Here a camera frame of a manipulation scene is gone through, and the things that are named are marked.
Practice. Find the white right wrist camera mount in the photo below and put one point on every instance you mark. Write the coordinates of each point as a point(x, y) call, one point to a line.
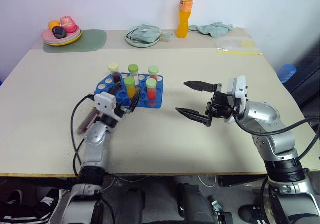
point(240, 87)

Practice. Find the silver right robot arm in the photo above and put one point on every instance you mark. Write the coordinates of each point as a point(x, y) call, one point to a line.
point(265, 114)

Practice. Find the dark purple loose test tube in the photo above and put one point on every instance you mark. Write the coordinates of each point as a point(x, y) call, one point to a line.
point(87, 121)

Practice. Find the black sneaker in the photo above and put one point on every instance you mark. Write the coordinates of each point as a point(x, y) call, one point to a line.
point(251, 214)

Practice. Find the dark rounded shape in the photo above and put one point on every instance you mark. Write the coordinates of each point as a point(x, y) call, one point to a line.
point(195, 204)

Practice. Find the green-capped white test tube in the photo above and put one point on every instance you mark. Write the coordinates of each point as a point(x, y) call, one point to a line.
point(133, 70)

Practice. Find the green-capped red test tube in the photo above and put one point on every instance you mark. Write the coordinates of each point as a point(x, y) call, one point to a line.
point(151, 90)
point(153, 72)

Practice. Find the green placemat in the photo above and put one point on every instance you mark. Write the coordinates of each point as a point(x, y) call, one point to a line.
point(92, 41)

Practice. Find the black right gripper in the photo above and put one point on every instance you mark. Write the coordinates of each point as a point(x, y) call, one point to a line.
point(220, 106)

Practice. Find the blue test tube rack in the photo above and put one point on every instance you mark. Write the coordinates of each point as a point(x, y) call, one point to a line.
point(152, 104)

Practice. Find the green-capped yellow test tube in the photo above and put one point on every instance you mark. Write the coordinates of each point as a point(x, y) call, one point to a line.
point(130, 87)

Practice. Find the clear yellow-edged plastic bag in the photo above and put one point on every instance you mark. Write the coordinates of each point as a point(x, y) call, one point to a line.
point(235, 45)

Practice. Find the orange soda bottle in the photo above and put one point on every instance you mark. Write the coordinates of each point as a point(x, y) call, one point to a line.
point(184, 19)

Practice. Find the pink plate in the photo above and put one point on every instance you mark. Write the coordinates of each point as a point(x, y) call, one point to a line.
point(48, 37)

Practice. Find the pink toy peach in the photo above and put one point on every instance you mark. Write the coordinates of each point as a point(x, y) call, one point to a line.
point(68, 24)

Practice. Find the light green plate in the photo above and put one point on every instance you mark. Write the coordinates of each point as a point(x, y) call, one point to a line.
point(136, 43)

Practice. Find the dark purple toy fruit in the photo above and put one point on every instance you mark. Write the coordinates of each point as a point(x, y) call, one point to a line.
point(59, 32)

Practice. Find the orange toy fruit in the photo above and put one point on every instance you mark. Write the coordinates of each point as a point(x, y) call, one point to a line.
point(54, 24)

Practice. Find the yellow plate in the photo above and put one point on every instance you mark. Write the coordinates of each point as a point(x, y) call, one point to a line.
point(75, 39)

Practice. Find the black white-striped shoes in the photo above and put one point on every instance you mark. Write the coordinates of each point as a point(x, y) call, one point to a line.
point(27, 207)

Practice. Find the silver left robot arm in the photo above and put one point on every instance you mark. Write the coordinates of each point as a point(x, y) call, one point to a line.
point(95, 139)

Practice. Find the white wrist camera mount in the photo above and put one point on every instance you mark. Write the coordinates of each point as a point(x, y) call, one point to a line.
point(105, 101)
point(240, 87)

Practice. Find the cream-capped dark red test tube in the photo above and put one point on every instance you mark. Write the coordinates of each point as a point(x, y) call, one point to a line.
point(114, 70)

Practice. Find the green crumpled cloth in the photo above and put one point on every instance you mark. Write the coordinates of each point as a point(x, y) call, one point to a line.
point(215, 29)

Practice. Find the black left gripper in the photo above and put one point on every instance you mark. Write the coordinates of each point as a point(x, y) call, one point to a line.
point(123, 109)

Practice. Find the blue plastic bottle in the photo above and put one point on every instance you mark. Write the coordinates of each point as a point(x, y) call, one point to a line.
point(287, 72)

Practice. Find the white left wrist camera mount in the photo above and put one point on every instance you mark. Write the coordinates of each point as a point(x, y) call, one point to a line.
point(105, 101)

